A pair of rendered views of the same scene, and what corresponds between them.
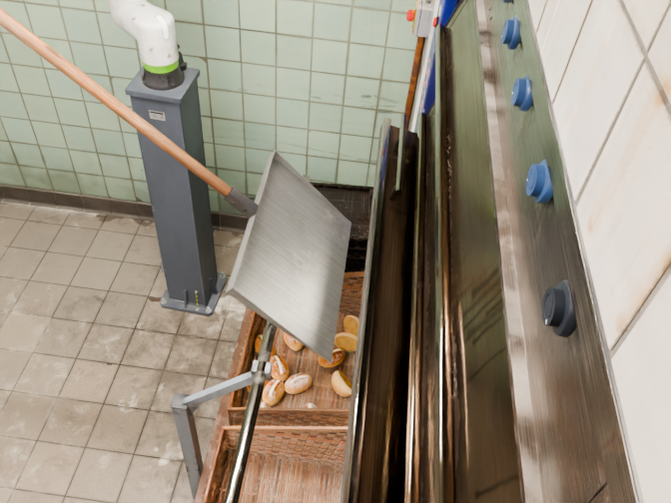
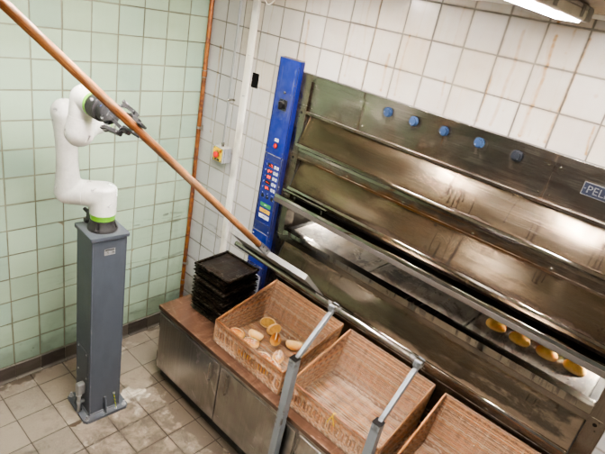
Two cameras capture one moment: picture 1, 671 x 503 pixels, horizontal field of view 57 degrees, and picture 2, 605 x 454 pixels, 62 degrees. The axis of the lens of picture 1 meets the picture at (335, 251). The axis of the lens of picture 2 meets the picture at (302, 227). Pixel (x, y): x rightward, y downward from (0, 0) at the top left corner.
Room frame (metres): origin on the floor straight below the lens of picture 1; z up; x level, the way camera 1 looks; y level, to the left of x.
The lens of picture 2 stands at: (-0.19, 1.96, 2.45)
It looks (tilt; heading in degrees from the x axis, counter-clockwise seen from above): 24 degrees down; 305
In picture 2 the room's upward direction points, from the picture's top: 12 degrees clockwise
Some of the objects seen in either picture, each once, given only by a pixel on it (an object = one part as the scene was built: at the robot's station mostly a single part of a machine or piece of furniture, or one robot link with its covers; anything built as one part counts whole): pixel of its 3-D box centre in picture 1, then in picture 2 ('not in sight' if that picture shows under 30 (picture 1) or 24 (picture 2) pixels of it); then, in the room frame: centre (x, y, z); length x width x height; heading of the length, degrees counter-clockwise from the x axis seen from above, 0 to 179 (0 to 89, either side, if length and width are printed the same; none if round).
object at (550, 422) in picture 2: not in sight; (400, 326); (0.60, -0.21, 1.02); 1.79 x 0.11 x 0.19; 178
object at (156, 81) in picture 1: (168, 64); (97, 218); (2.01, 0.68, 1.23); 0.26 x 0.15 x 0.06; 174
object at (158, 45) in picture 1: (155, 37); (100, 200); (1.96, 0.69, 1.36); 0.16 x 0.13 x 0.19; 48
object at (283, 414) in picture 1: (316, 348); (277, 331); (1.19, 0.03, 0.72); 0.56 x 0.49 x 0.28; 177
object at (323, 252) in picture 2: not in sight; (410, 302); (0.60, -0.23, 1.16); 1.80 x 0.06 x 0.04; 178
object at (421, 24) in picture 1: (424, 17); (221, 153); (2.10, -0.22, 1.46); 0.10 x 0.07 x 0.10; 178
